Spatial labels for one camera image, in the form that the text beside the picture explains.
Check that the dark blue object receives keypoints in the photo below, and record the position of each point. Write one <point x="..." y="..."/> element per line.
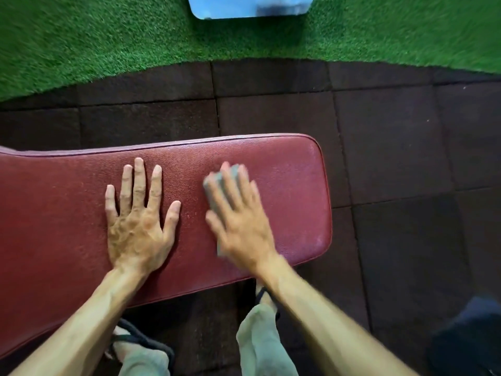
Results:
<point x="469" y="340"/>

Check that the olive green trousers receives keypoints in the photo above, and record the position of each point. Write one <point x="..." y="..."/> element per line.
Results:
<point x="262" y="340"/>

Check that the grey cleaning cloth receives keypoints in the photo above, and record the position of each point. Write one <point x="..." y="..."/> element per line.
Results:
<point x="236" y="173"/>

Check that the black flip-flop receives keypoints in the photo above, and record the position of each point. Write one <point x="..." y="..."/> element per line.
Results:
<point x="259" y="290"/>
<point x="150" y="342"/>

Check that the person's right foot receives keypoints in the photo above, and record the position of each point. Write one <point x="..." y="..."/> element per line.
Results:
<point x="266" y="299"/>

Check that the person's foot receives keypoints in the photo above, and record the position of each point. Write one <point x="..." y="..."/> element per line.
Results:
<point x="121" y="346"/>
<point x="266" y="299"/>

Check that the person's right forearm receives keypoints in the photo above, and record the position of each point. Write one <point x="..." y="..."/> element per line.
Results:
<point x="332" y="328"/>

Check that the translucent blue bin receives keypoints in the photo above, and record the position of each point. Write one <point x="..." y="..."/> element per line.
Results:
<point x="235" y="5"/>

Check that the person's left forearm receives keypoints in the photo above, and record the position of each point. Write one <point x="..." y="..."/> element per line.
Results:
<point x="78" y="332"/>

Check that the person's right hand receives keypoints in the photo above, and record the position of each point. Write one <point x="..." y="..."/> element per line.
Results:
<point x="246" y="231"/>

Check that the person's left hand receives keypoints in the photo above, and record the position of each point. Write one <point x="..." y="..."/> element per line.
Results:
<point x="137" y="238"/>

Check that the red padded bench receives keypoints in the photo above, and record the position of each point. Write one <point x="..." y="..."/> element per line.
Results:
<point x="274" y="172"/>

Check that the green artificial turf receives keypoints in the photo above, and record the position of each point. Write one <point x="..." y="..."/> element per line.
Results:
<point x="78" y="35"/>

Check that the person's left foot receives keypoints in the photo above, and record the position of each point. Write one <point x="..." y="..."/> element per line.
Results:
<point x="121" y="346"/>

